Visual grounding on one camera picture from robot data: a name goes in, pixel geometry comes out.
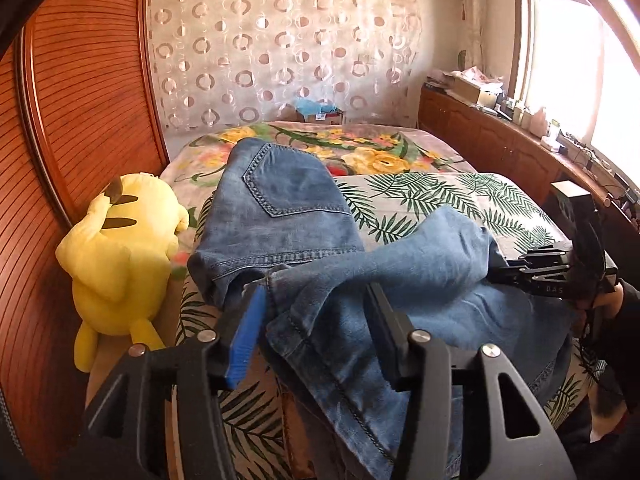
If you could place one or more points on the white patterned window curtain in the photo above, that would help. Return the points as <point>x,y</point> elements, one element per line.
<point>472,15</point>

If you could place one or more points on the yellow plush toy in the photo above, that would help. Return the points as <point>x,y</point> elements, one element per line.
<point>120,265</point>

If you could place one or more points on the wooden slatted wardrobe door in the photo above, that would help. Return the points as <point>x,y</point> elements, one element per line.
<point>75,110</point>

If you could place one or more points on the blue denim pants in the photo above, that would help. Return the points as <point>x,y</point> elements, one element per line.
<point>310,240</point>

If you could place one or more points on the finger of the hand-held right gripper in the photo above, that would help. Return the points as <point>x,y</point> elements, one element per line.
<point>547,255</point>
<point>530,280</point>

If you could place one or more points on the long wooden cabinet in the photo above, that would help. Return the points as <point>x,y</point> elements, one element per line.
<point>490,140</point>

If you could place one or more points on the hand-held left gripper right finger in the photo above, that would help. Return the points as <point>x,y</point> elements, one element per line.
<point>382,330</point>

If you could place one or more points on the wooden framed window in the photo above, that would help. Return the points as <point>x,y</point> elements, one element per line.
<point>570,60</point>

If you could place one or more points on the person's dark clothing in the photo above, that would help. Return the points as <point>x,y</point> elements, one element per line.
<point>600,445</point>

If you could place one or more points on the pale pink container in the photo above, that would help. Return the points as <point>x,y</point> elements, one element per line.
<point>537,122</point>

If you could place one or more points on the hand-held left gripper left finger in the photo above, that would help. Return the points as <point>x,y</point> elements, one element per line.
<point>245,332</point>

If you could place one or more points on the floral pillow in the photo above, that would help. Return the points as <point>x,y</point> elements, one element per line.
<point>360,152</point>

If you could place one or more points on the open cardboard box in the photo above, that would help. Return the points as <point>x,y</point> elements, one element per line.
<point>475,91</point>

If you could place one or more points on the cardboard box with blue cloth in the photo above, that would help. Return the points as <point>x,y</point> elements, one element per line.
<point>317,112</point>

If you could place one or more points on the person's right hand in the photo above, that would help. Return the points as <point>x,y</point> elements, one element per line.
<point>607,302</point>

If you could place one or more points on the sheer curtain with circles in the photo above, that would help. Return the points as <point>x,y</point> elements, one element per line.
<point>280,45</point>

